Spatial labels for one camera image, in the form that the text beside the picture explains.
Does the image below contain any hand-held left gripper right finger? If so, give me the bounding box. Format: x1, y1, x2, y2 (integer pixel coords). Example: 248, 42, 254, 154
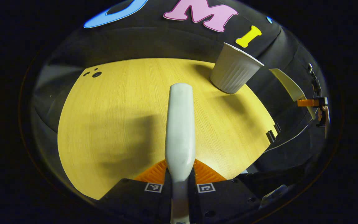
187, 159, 262, 223

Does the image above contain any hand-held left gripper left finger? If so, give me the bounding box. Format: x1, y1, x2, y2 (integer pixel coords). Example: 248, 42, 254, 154
99, 159, 172, 223

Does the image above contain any white dustpan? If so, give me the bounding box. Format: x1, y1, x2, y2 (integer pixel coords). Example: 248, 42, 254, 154
269, 68, 317, 120

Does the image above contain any small white broom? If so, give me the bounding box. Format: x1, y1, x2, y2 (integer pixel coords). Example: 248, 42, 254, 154
165, 83, 196, 224

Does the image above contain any white ribbed garbage bin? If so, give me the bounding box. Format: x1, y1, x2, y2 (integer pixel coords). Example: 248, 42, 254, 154
210, 43, 264, 94

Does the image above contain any wooden desktop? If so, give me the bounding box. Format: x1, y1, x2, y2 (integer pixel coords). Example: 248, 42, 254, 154
57, 58, 276, 200

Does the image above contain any black backdrop cloth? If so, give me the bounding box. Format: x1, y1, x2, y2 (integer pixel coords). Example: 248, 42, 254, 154
31, 0, 328, 187

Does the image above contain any grey cable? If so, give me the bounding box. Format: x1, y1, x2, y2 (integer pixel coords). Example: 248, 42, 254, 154
264, 122, 312, 152

